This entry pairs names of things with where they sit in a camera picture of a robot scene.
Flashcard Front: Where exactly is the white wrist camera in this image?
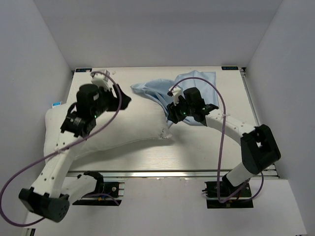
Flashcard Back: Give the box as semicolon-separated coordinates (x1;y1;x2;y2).
167;86;183;106
91;70;110;91

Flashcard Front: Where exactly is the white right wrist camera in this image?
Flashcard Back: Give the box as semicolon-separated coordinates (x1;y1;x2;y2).
167;86;183;106

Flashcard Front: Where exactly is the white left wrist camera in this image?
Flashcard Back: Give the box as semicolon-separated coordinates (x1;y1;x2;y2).
91;70;110;91

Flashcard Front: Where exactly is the white pillow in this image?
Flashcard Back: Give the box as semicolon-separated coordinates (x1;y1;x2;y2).
44;94;172;158

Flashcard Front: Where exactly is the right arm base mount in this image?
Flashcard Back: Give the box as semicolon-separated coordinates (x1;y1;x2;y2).
201;177;254;209

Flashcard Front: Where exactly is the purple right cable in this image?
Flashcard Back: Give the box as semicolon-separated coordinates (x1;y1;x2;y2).
169;77;265;204

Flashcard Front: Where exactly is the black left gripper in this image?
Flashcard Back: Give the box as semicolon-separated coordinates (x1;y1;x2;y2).
91;84;131;118

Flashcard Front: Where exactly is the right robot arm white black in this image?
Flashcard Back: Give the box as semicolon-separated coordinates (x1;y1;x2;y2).
167;87;281;196

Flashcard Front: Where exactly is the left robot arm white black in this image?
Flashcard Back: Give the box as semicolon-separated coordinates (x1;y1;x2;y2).
19;82;131;222

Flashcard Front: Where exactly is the aluminium table front rail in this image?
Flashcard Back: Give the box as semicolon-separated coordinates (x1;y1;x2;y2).
66;169;279;178

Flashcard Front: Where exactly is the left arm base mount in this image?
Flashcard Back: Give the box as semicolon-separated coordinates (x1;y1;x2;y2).
73;171;125;206

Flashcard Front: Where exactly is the blue pillow tag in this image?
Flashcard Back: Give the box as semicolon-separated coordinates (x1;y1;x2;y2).
52;101;62;108

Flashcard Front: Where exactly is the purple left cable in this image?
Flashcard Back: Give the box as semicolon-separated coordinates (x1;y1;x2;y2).
0;71;123;226

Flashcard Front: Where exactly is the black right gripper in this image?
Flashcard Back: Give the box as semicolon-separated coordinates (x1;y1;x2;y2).
167;95;194;124

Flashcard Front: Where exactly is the blue sticker right corner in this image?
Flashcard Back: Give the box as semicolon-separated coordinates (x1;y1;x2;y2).
221;66;239;70

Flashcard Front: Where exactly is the purple cable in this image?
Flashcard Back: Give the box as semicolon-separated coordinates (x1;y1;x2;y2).
0;71;123;226
169;77;265;204

